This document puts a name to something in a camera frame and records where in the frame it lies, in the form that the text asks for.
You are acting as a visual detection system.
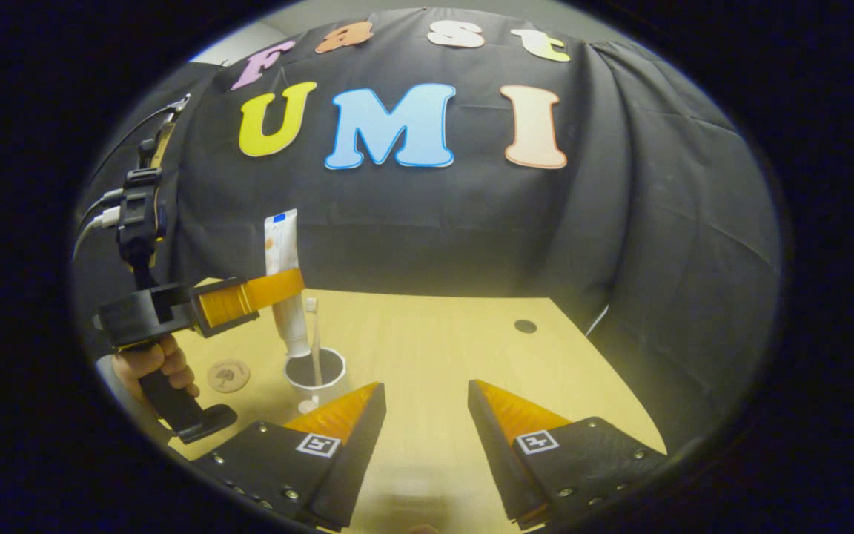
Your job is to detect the light wooden desktop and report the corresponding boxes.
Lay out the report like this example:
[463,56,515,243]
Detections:
[168,278,669,534]

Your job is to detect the white toothpaste tube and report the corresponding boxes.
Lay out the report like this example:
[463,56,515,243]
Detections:
[264,209,313,359]

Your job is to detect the round cork coaster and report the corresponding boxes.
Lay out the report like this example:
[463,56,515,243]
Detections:
[208,359,251,394]

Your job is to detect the white cup with wooden handle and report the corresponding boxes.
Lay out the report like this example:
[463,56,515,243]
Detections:
[284,346,348,415]

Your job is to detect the white cables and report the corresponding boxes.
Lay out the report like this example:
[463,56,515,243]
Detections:
[71,189,124,260]

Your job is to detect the black backdrop cloth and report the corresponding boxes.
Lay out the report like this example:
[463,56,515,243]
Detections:
[71,7,782,453]

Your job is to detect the beige toothbrush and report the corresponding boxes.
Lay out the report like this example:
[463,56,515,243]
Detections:
[305,297,322,386]

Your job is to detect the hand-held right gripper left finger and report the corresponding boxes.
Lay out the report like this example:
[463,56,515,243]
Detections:
[193,381,388,530]

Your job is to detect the thin black cable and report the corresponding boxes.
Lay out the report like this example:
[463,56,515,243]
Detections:
[90,93,191,186]

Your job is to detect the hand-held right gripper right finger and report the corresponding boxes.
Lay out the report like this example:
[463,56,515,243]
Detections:
[468,379,669,530]

